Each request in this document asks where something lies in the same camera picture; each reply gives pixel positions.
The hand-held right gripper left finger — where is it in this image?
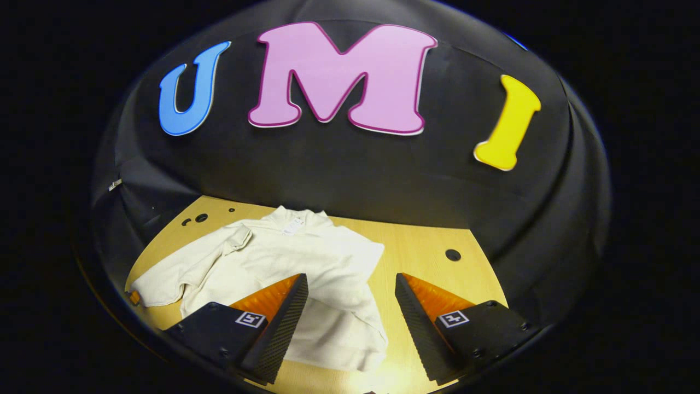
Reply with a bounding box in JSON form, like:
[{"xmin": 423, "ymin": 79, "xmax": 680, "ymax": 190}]
[{"xmin": 163, "ymin": 273, "xmax": 310, "ymax": 385}]

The black backdrop cloth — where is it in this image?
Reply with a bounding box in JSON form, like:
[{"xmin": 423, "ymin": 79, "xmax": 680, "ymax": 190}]
[{"xmin": 90, "ymin": 0, "xmax": 612, "ymax": 329}]

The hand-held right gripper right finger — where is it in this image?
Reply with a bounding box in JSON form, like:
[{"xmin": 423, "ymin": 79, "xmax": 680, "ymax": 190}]
[{"xmin": 394, "ymin": 272, "xmax": 543, "ymax": 385}]

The cream white sweatshirt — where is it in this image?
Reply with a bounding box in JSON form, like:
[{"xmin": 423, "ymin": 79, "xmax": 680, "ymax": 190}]
[{"xmin": 129, "ymin": 206, "xmax": 390, "ymax": 373}]

